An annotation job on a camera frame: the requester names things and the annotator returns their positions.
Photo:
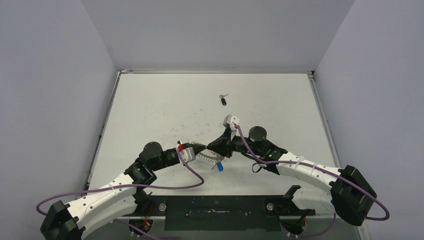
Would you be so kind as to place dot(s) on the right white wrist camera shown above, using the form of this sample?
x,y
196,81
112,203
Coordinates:
x,y
230,122

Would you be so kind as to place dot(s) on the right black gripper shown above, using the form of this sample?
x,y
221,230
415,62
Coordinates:
x,y
226,142

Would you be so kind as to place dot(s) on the key with blue tag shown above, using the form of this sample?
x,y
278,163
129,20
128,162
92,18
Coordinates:
x,y
218,165

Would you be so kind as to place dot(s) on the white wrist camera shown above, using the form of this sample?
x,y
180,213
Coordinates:
x,y
230,122
187,154

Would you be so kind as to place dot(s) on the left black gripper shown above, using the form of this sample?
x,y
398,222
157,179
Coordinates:
x,y
172,155

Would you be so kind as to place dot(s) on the far key with black tag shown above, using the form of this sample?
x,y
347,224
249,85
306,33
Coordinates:
x,y
222,99

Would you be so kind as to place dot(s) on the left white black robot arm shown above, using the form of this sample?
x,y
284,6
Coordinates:
x,y
122,196

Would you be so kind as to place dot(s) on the aluminium frame rail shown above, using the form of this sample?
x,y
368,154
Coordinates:
x,y
351,209

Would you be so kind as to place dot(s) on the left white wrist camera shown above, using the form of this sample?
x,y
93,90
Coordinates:
x,y
187,154

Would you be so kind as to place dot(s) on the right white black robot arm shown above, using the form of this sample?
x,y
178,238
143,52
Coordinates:
x,y
345,191

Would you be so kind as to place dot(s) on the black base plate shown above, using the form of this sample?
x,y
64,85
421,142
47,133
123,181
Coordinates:
x,y
221,213

